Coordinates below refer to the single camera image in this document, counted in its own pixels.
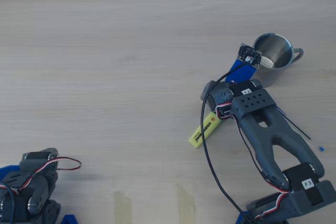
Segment black camera cable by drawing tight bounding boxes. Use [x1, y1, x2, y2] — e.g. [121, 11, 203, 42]
[200, 58, 254, 224]

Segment yellow highlighter with black cap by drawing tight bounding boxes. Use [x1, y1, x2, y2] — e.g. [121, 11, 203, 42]
[188, 111, 223, 150]

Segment black camera circuit board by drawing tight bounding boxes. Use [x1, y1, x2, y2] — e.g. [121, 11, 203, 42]
[237, 42, 263, 68]

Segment grey padded gripper finger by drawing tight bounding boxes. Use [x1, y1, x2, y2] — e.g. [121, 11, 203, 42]
[201, 80, 215, 102]

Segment blue ballpoint pen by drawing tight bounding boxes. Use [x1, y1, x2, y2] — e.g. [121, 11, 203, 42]
[275, 105, 326, 153]

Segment silver metal cup with handle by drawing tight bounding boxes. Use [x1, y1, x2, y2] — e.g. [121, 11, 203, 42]
[253, 33, 305, 88]

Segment blue camera mount bracket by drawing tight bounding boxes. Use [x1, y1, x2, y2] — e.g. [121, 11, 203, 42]
[225, 58, 257, 83]

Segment grey gripper body without camera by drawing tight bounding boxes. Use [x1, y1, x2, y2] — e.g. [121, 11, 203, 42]
[18, 147, 59, 175]

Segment beige masking tape strip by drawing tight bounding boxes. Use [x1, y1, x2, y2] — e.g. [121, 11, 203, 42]
[114, 191, 133, 224]
[176, 183, 196, 224]

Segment grey gripper body with camera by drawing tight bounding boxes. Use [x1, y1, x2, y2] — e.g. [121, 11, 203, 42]
[209, 81, 236, 120]

